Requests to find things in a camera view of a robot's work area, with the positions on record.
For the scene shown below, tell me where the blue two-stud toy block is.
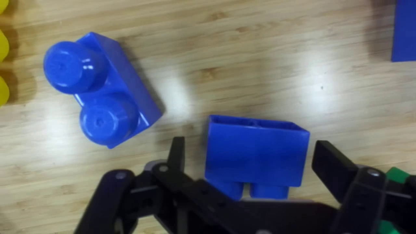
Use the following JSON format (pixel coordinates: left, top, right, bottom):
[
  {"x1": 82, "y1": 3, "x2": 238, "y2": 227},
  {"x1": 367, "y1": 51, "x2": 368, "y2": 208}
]
[
  {"x1": 204, "y1": 113, "x2": 312, "y2": 202},
  {"x1": 42, "y1": 30, "x2": 165, "y2": 150}
]

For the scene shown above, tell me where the long yellow toy block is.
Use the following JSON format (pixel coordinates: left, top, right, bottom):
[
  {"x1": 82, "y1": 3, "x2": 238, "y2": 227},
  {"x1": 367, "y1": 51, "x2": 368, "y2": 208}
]
[{"x1": 0, "y1": 0, "x2": 12, "y2": 108}]

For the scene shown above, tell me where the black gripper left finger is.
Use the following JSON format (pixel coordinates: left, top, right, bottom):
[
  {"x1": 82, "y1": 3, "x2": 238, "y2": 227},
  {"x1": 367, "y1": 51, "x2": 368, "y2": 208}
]
[{"x1": 73, "y1": 136, "x2": 226, "y2": 234}]

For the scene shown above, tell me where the blue four-stud toy block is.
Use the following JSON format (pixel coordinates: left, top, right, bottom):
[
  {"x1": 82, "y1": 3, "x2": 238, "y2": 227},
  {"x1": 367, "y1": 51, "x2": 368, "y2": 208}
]
[{"x1": 391, "y1": 0, "x2": 416, "y2": 64}]

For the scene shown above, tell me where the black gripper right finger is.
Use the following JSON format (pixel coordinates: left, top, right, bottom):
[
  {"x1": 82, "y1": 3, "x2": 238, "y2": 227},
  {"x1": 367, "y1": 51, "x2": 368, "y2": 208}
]
[{"x1": 311, "y1": 139, "x2": 416, "y2": 234}]

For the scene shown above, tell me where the green toy block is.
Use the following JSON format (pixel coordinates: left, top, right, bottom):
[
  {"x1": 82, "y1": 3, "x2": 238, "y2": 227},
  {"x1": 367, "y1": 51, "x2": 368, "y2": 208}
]
[{"x1": 377, "y1": 167, "x2": 411, "y2": 234}]

